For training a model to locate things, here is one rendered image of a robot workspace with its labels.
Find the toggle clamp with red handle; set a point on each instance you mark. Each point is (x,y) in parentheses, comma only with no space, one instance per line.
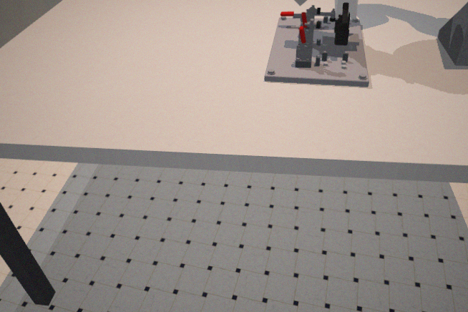
(308,15)
(304,53)

